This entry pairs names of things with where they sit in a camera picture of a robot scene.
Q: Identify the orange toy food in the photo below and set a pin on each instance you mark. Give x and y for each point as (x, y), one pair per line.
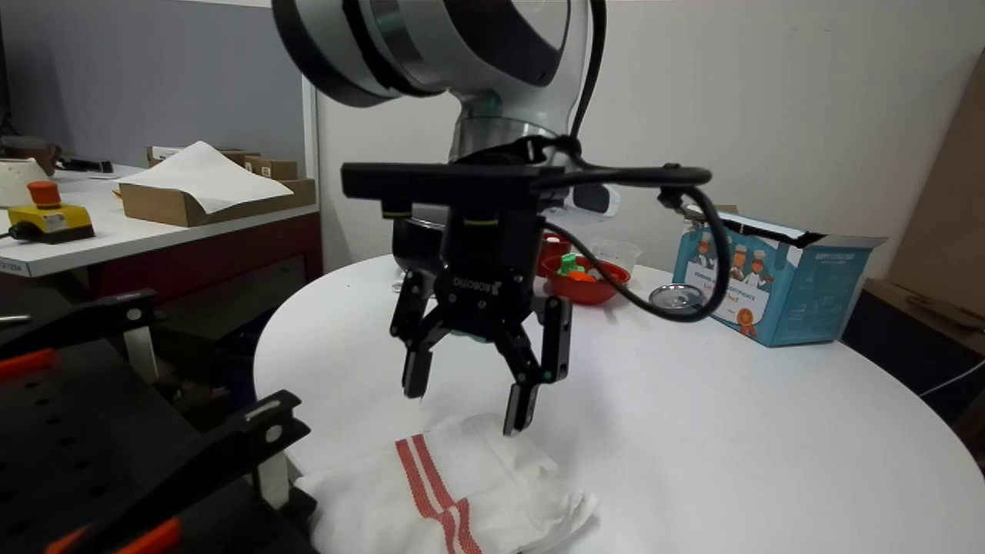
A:
(585, 276)

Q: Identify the red bowl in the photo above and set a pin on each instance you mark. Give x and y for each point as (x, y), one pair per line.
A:
(594, 291)

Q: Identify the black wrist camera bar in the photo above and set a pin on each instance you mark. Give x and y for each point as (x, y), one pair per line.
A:
(463, 185)

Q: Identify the small black desk item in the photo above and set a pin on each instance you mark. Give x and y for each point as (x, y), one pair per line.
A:
(86, 163)

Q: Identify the white desk with red front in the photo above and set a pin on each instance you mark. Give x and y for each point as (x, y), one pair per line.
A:
(133, 242)

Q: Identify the black perforated stand frame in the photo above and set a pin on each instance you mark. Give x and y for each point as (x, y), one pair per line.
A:
(62, 442)

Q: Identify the grey partition panel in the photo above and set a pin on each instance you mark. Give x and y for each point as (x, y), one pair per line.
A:
(155, 73)

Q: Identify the red mug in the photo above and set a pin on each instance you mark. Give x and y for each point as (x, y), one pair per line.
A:
(555, 249)

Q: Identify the large brown cardboard sheet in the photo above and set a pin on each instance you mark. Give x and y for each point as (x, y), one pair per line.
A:
(949, 215)

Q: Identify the blue printed cardboard box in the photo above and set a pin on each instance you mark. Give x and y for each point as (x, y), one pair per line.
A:
(819, 293)

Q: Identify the black cooking pot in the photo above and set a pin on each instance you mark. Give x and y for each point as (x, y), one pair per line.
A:
(418, 243)

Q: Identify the open cardboard box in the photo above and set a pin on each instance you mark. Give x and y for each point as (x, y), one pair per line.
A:
(209, 177)

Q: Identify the white towel with red stripes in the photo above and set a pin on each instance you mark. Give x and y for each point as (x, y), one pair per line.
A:
(492, 492)

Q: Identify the green toy food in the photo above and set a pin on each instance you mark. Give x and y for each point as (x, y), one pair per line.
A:
(568, 265)

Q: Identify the shallow brown cardboard tray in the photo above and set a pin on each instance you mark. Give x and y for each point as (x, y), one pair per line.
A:
(165, 203)

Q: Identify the small orange block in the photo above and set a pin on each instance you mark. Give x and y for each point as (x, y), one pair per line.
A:
(43, 194)

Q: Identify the yellow and black device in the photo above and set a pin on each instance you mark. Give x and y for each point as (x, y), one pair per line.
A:
(50, 223)

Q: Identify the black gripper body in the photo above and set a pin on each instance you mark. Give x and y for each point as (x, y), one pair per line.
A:
(489, 265)

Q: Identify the white rounded object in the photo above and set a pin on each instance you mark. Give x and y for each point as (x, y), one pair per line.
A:
(18, 182)

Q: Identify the round silver metal strainer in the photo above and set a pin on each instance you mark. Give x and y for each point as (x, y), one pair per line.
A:
(672, 297)

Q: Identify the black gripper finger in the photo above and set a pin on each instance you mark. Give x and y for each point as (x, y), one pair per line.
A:
(555, 343)
(414, 348)

